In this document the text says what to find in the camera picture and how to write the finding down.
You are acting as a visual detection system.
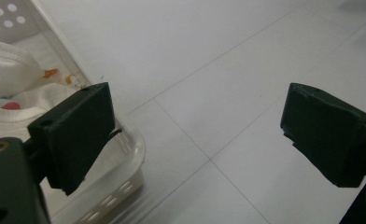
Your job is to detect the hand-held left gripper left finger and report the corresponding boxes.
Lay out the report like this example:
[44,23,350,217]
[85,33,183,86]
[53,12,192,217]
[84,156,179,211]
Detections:
[27,81,117,197]

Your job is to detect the clear plastic perforated basket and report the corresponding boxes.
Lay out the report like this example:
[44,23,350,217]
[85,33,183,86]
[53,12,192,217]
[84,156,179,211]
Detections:
[0,0,148,224]

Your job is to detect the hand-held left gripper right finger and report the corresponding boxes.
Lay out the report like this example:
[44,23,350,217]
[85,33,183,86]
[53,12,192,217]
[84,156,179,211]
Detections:
[279,82,366,189]

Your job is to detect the white garment with orange print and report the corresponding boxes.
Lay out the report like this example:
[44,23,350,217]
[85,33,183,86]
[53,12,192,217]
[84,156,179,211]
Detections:
[0,37,90,143]

